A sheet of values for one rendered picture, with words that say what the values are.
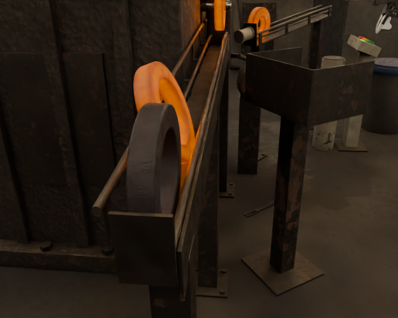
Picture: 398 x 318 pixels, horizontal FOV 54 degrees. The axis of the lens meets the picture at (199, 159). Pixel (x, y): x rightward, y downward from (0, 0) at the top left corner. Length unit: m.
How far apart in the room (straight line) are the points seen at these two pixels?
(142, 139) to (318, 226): 1.29
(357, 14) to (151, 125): 3.24
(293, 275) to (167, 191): 0.88
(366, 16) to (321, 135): 1.57
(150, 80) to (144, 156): 0.23
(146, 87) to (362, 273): 1.07
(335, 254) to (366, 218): 0.31
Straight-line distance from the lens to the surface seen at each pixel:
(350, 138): 2.41
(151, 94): 0.62
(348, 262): 1.51
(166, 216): 0.43
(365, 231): 1.69
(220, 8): 1.47
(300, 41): 4.18
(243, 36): 1.88
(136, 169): 0.43
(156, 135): 0.44
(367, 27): 3.67
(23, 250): 1.50
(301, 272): 1.41
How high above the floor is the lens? 0.91
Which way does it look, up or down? 25 degrees down
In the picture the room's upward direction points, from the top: 1 degrees counter-clockwise
